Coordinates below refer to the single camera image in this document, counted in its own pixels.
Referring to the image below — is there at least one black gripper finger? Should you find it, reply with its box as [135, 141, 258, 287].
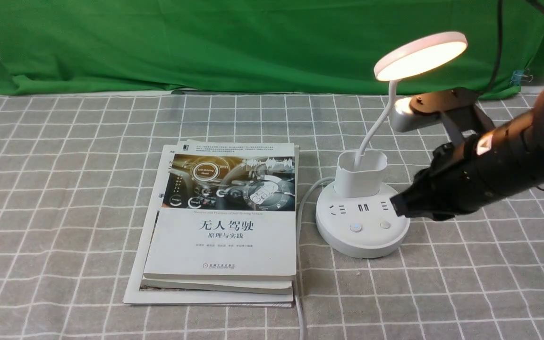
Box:
[390, 168, 456, 221]

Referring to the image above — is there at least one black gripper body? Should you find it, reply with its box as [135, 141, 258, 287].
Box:
[430, 123, 537, 213]

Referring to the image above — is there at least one white desk lamp with sockets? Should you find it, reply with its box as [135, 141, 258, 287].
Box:
[315, 32, 468, 259]

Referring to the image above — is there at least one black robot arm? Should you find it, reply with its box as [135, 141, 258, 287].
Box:
[391, 87, 544, 221]

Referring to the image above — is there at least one blue binder clip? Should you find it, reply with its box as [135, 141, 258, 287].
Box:
[510, 68, 534, 86]

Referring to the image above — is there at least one middle white book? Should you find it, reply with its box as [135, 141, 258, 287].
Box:
[141, 277, 293, 295]

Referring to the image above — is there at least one top self-driving book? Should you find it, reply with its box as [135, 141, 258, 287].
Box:
[143, 140, 299, 281]

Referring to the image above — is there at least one bottom large white book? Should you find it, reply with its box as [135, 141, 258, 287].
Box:
[123, 144, 294, 308]

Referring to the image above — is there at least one grey checkered tablecloth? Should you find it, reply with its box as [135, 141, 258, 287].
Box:
[0, 95, 544, 340]

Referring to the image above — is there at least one green backdrop cloth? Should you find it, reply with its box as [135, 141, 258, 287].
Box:
[0, 0, 544, 100]

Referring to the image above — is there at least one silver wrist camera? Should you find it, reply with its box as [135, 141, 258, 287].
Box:
[390, 87, 495, 146]

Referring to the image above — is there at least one white lamp power cable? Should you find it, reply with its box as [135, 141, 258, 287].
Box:
[296, 177, 336, 340]

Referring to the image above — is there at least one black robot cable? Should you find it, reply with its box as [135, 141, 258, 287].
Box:
[482, 0, 544, 95]

